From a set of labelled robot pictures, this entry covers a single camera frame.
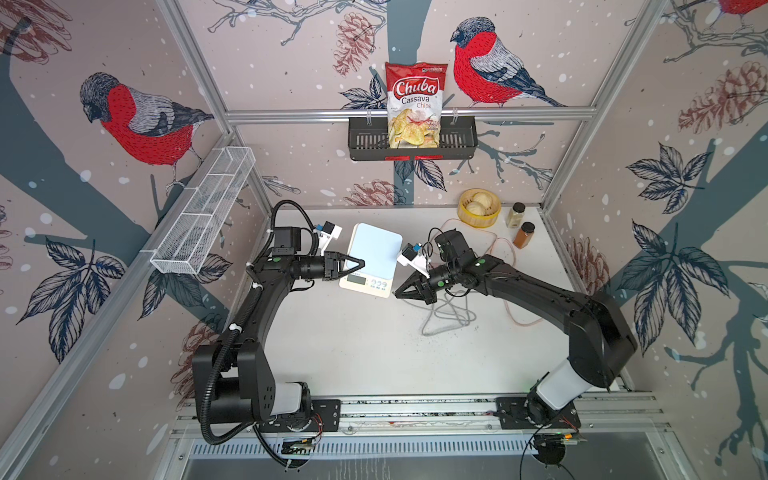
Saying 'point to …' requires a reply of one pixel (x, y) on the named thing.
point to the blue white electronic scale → (380, 251)
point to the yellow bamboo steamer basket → (492, 214)
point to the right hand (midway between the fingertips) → (399, 293)
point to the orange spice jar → (524, 235)
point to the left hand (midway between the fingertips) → (364, 262)
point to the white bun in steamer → (479, 204)
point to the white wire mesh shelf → (188, 240)
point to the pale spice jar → (514, 217)
